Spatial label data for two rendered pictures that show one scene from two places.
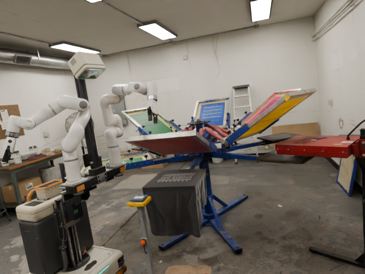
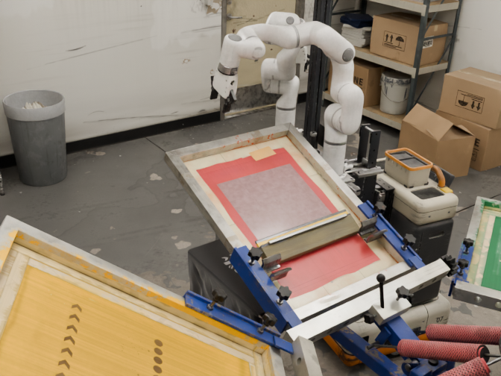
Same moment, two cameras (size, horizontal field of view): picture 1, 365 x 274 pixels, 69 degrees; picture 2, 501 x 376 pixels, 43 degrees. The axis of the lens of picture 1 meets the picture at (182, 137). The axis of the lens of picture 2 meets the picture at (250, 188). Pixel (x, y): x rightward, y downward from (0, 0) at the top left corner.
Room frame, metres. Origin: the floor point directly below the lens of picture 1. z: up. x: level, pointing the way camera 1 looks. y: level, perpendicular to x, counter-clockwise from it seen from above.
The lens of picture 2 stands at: (3.39, -1.59, 2.30)
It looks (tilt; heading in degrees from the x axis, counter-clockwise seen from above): 27 degrees down; 126
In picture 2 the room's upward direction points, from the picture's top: 2 degrees clockwise
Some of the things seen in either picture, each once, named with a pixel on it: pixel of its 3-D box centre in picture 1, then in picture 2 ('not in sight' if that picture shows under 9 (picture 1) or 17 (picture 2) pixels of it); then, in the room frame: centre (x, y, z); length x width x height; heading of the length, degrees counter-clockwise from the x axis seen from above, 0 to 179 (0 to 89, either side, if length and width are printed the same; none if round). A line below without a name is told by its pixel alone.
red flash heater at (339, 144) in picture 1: (320, 145); not in sight; (2.30, -1.20, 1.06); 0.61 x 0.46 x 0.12; 43
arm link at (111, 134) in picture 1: (112, 137); (338, 124); (2.24, 0.59, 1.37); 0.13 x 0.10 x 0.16; 150
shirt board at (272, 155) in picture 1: (247, 156); not in sight; (2.84, -0.68, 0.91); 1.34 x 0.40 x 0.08; 43
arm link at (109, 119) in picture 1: (112, 116); (339, 85); (2.25, 0.56, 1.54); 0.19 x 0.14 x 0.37; 150
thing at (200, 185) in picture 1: (202, 199); (224, 325); (2.21, -0.10, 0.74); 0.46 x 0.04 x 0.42; 163
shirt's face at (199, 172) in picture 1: (176, 177); (268, 262); (2.27, 0.10, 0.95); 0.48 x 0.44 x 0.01; 163
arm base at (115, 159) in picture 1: (113, 155); (336, 157); (2.24, 0.60, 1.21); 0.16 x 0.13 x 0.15; 62
